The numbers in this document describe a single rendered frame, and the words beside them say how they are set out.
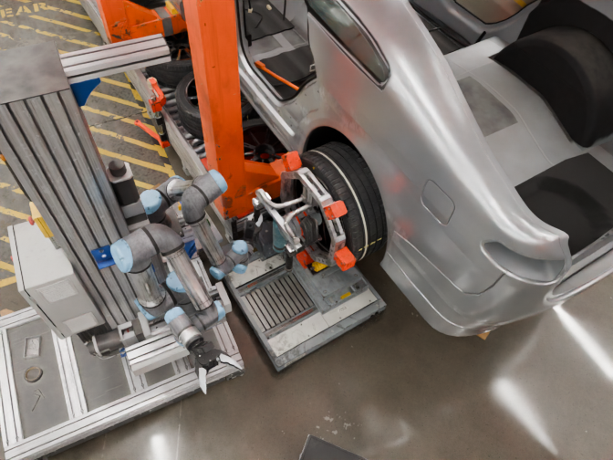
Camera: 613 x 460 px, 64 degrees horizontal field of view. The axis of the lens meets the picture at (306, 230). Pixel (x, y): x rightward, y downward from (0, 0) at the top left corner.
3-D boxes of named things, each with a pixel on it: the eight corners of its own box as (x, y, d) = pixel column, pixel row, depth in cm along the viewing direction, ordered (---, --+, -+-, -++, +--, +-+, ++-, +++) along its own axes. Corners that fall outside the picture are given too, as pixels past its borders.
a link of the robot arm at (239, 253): (234, 258, 235) (236, 270, 244) (251, 244, 240) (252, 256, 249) (223, 249, 238) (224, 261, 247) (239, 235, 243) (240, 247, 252)
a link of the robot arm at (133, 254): (179, 308, 223) (156, 241, 179) (150, 328, 217) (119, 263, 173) (165, 289, 228) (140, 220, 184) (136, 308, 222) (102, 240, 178)
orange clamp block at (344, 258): (345, 253, 259) (354, 266, 254) (332, 259, 256) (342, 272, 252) (346, 245, 253) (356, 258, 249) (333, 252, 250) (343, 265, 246)
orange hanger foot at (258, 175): (317, 180, 326) (322, 142, 298) (247, 211, 308) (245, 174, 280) (304, 164, 334) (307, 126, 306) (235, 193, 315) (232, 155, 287)
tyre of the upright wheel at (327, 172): (316, 122, 279) (326, 214, 321) (280, 137, 270) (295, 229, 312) (391, 172, 233) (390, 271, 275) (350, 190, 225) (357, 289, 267)
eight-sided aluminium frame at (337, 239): (337, 277, 277) (350, 219, 233) (328, 282, 275) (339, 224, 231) (288, 210, 303) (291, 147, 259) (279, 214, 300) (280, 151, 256)
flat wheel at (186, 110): (161, 119, 387) (155, 94, 368) (217, 77, 420) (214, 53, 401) (226, 156, 367) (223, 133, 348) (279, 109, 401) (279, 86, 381)
